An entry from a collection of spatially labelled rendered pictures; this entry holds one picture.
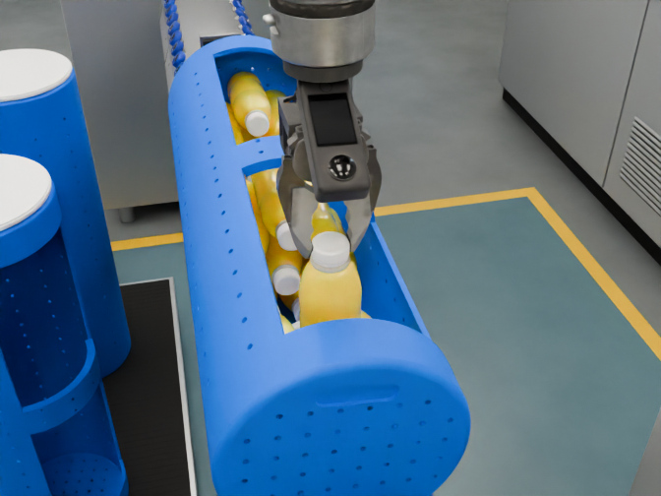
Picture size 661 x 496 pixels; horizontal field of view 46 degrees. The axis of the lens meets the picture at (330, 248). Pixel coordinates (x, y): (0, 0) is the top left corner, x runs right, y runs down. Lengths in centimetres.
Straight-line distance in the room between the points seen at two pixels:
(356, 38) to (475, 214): 258
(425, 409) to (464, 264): 213
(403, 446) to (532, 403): 161
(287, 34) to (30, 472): 129
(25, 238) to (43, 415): 40
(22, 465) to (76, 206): 63
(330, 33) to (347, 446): 42
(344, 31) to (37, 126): 129
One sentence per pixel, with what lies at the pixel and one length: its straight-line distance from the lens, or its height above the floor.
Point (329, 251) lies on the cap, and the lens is 77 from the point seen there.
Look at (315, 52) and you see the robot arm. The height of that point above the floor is 151.
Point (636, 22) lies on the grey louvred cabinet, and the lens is 307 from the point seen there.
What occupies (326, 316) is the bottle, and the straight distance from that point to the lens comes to 80.
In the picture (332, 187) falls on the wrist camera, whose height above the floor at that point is 142.
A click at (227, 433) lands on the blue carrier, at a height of 116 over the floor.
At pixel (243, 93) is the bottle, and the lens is 140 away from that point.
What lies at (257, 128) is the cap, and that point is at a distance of 135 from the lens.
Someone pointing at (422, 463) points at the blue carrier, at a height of 106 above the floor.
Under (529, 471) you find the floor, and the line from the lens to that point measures 228.
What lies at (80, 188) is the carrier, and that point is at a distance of 198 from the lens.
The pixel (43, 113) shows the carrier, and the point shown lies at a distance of 186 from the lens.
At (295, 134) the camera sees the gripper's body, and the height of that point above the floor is 143.
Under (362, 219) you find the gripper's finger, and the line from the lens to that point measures 77.
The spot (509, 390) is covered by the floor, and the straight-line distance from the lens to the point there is 248.
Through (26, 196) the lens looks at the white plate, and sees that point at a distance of 145.
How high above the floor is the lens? 176
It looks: 36 degrees down
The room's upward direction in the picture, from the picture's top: straight up
